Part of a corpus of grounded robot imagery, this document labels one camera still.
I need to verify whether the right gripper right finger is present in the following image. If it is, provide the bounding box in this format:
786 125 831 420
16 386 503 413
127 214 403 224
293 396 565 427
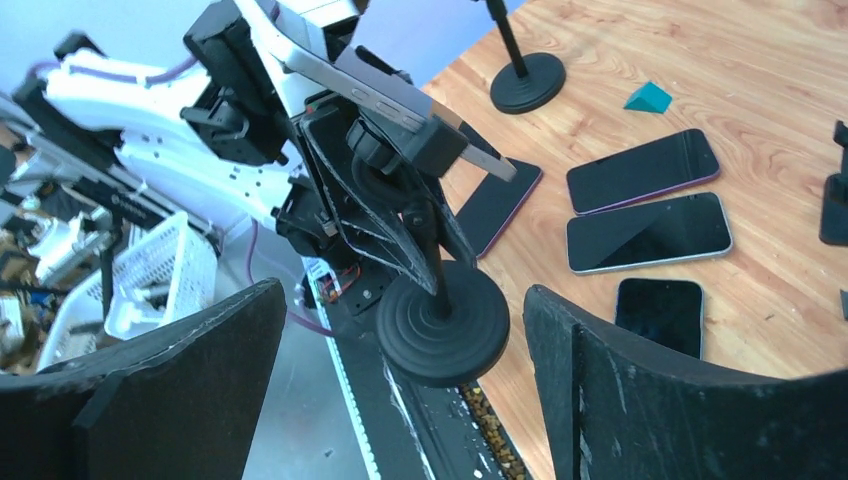
523 285 847 479

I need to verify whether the white perforated basket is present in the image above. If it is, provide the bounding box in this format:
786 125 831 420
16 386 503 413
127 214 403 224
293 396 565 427
36 212 218 371

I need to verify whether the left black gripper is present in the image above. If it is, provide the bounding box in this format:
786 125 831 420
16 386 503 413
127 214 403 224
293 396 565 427
274 112 477 295

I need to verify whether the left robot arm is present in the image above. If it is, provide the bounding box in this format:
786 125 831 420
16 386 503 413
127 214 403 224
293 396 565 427
13 30 476 293

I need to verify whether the black round-base clamp stand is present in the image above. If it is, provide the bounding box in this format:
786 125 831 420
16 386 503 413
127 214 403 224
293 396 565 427
485 0 567 115

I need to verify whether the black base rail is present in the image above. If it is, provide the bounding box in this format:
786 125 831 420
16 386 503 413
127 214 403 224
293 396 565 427
317 304 531 479

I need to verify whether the purple phone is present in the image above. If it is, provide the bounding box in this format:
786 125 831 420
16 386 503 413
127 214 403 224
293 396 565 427
455 159 543 259

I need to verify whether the black folding phone stand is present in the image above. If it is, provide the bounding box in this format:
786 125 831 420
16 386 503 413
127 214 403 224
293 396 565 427
819 120 847 246

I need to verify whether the teal small block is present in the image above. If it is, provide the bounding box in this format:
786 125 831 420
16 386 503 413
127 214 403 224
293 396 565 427
623 81 672 114

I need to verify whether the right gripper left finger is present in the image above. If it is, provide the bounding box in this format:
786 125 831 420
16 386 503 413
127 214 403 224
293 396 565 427
1 279 287 479

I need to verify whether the tall black round-base stand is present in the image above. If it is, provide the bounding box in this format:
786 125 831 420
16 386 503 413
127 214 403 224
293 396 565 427
182 0 512 390

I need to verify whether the pink phone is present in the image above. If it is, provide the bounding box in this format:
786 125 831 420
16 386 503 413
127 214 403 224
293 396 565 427
566 128 720 215

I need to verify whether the teal smartphone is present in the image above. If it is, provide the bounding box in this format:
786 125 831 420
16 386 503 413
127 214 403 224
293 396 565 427
614 278 705 360

